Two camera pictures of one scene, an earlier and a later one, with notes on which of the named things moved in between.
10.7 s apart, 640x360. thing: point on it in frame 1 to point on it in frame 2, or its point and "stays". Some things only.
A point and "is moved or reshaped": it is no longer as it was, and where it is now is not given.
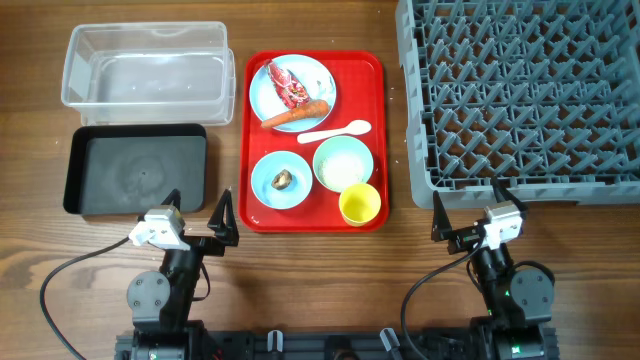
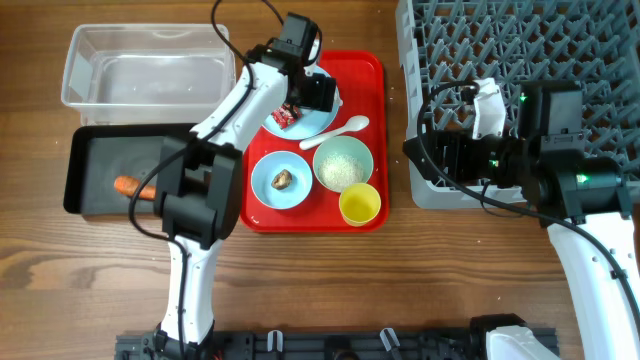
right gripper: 467,237 to 420,156
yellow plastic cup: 359,203 stays
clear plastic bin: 150,74 stays
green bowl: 342,161 stays
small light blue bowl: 281,179 stays
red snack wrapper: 290,90 is moved or reshaped
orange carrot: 314,108 to 129,185
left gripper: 224,232 to 323,94
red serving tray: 313,142 stays
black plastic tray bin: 130,169 stays
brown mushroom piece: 282,179 stays
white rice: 339,171 stays
